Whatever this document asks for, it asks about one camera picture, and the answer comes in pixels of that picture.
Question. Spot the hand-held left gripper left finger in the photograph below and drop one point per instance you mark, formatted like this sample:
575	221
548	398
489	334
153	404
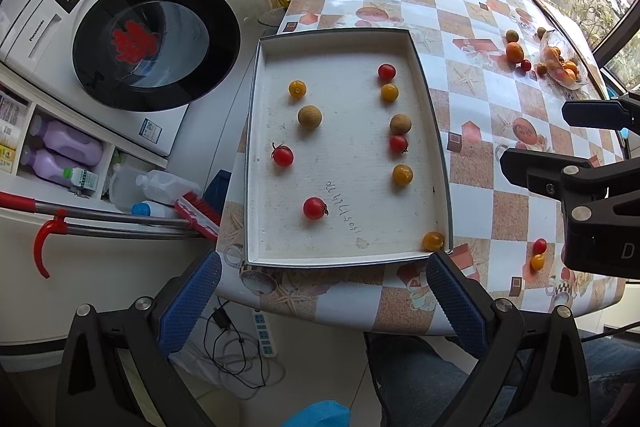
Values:
192	302

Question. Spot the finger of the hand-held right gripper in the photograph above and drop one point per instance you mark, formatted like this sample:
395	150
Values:
595	114
535	172

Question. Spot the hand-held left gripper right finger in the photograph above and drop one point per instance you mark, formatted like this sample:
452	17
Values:
455	302

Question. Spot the yellow cherry tomato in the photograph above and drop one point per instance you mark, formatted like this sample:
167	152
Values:
297	89
433	241
537	262
402	174
389	92

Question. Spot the red cherry tomato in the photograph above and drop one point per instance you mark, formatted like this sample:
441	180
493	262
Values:
398	143
282	155
525	66
314	208
539	246
386	71

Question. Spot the white foam tray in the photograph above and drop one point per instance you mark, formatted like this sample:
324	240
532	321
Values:
350	132

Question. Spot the black power adapter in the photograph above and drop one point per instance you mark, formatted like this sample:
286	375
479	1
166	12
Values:
220	318

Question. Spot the orange tangerine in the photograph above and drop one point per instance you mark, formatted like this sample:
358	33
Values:
514	52
552	53
570	69

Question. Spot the checkered printed tablecloth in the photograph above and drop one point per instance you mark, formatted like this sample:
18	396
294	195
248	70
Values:
475	167

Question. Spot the white plastic bag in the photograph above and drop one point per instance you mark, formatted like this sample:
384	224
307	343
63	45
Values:
190	364

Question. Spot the white power strip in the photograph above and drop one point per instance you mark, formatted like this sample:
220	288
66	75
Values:
264	334

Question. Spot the person's left leg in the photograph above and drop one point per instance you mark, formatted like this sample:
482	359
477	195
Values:
415	377

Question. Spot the person's leg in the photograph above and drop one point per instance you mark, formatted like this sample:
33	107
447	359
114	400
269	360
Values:
415	377
612	372

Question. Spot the clear glass bowl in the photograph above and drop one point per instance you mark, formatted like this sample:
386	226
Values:
550	39

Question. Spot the red brush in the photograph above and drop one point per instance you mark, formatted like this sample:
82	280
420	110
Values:
197	212

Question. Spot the white bottle blue cap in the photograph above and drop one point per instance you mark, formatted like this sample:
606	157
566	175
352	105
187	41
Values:
150	209

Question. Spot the clear plastic jug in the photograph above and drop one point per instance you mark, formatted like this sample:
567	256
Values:
122	189
170	187

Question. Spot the white storage shelf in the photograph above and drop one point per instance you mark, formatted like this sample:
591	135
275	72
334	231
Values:
75	257

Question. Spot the person's right leg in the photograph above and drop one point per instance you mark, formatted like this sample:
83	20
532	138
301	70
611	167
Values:
612	372

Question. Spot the red plastic hook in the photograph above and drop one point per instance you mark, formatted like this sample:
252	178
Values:
45	242

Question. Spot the white bottle green label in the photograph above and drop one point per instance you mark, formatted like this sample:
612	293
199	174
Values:
82	178

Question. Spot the white washing machine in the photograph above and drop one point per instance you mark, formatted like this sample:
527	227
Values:
175	132

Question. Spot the purple detergent bottle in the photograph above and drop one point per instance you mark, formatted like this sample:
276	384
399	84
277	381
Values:
47	164
70	142

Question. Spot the white printed carton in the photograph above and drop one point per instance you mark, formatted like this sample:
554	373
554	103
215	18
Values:
7	117

